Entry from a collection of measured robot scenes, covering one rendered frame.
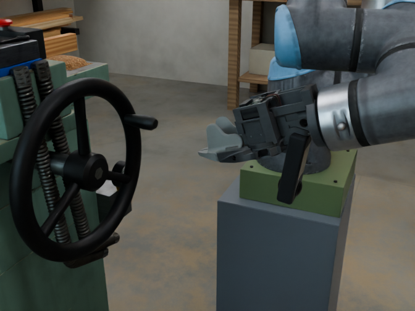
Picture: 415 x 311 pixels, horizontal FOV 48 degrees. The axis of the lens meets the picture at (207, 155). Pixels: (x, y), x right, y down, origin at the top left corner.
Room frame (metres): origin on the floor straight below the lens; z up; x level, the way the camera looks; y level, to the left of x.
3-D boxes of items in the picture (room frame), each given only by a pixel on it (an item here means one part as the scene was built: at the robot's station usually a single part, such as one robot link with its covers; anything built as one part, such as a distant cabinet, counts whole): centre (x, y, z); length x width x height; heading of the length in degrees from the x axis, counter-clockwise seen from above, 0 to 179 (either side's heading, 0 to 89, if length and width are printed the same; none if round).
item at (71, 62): (1.00, 0.31, 0.91); 0.10 x 0.07 x 0.02; 64
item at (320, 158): (1.10, -0.22, 0.68); 0.19 x 0.19 x 0.10
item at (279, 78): (1.10, -0.23, 0.82); 0.17 x 0.15 x 0.18; 75
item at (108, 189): (0.98, 0.25, 0.58); 0.12 x 0.08 x 0.08; 64
